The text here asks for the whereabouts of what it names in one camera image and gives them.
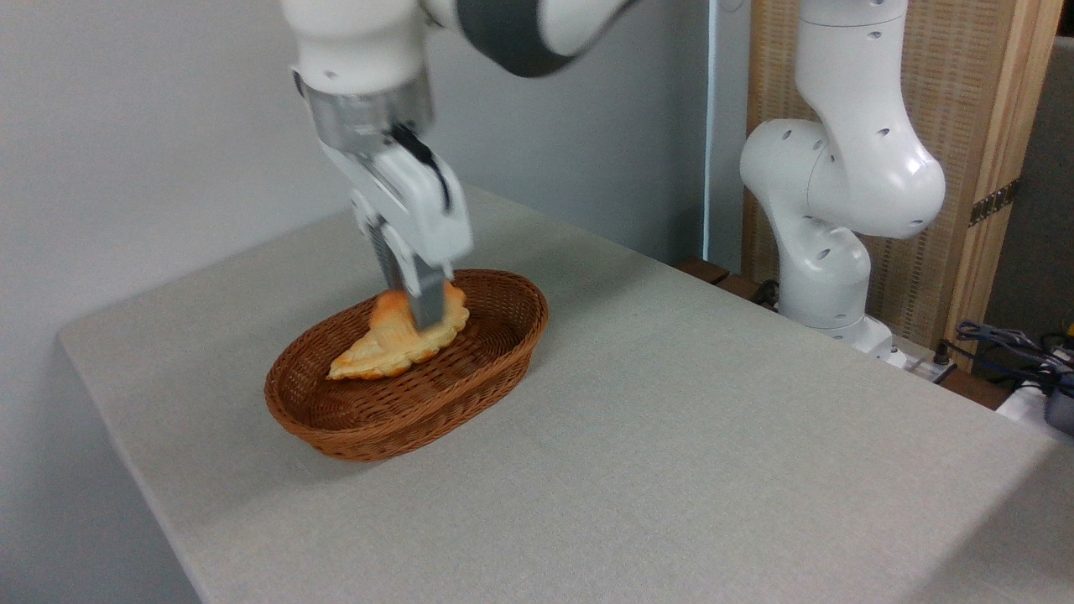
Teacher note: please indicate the wooden woven screen panel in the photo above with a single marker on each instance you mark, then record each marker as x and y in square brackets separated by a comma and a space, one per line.
[965, 101]

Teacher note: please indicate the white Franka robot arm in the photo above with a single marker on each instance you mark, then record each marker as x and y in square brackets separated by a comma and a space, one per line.
[839, 184]

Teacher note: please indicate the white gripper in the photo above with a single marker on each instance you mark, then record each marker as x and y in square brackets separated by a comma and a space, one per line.
[419, 201]

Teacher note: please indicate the leaf-shaped golden bread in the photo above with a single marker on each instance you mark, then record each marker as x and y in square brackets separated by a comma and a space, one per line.
[390, 348]

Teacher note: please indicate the grey tablecloth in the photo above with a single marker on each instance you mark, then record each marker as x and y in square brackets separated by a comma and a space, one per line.
[671, 419]

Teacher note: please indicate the brass hinge on screen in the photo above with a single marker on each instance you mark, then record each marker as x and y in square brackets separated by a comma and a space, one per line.
[994, 203]

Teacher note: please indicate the brown wicker oval basket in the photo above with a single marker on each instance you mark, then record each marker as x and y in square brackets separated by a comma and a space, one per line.
[403, 407]

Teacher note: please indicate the white power strip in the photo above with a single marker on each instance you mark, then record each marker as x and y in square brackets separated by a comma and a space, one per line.
[923, 367]

